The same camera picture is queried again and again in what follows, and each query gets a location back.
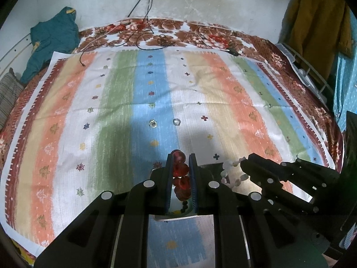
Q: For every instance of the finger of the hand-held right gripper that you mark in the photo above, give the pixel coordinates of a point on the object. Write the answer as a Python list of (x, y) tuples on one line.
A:
[(262, 182), (267, 163)]

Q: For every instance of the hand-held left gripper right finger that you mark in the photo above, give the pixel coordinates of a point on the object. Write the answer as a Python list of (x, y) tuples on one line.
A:
[(193, 178)]

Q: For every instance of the teal garment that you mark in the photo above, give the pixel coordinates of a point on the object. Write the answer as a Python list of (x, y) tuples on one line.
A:
[(53, 39)]

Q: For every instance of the metal bed headboard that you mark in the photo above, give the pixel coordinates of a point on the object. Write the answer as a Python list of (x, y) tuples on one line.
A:
[(14, 48)]

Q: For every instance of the silver metal tin box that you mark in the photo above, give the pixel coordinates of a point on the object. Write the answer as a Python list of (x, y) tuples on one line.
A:
[(178, 204)]

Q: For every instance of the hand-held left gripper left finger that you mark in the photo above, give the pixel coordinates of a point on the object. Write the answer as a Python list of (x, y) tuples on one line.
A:
[(169, 178)]

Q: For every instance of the blue printed curtain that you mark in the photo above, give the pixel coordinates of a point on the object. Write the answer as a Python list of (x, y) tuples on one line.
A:
[(347, 89)]

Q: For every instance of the small black device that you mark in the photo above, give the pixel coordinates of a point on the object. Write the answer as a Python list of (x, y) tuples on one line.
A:
[(233, 52)]

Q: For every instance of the mustard jacket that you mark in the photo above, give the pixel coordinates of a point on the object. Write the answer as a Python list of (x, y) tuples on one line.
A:
[(315, 25)]

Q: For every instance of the grey checked pillow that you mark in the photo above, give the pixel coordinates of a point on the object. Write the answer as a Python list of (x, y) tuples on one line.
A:
[(9, 97)]

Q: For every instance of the striped pastel mat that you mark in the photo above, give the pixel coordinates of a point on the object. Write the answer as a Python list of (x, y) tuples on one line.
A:
[(117, 103)]

